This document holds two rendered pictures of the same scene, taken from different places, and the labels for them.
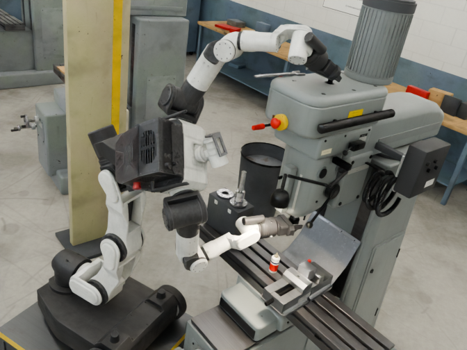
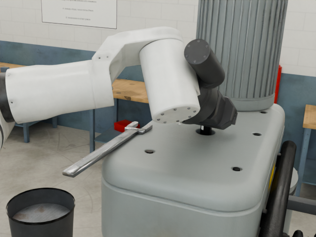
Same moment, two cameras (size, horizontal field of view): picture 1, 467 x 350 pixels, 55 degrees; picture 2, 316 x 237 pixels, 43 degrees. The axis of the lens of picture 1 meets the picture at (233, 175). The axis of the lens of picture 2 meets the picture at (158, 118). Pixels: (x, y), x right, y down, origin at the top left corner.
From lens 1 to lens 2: 1.13 m
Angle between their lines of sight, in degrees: 25
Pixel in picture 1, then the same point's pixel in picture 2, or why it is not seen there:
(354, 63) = not seen: hidden behind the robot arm
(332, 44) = (63, 57)
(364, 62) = (238, 77)
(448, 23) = (168, 17)
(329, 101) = (261, 185)
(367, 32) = (233, 24)
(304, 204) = not seen: outside the picture
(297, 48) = (175, 87)
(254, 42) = (52, 95)
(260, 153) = (31, 202)
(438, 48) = not seen: hidden behind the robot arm
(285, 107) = (161, 224)
